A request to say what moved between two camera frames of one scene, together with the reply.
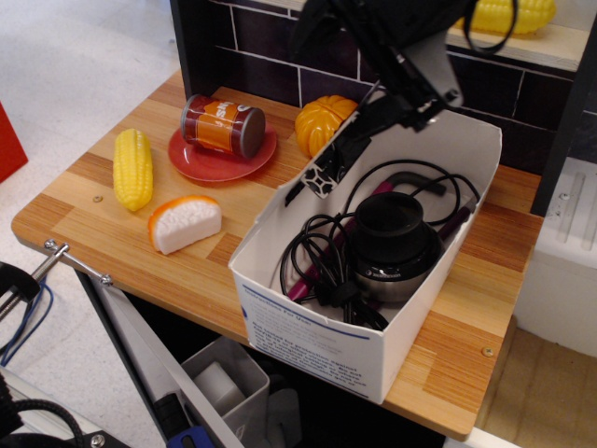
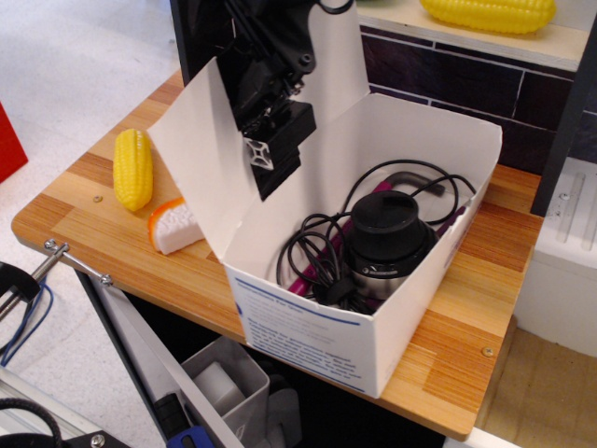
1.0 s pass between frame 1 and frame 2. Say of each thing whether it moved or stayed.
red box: stayed
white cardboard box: moved
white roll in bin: stayed
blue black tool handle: stayed
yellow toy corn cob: stayed
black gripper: moved
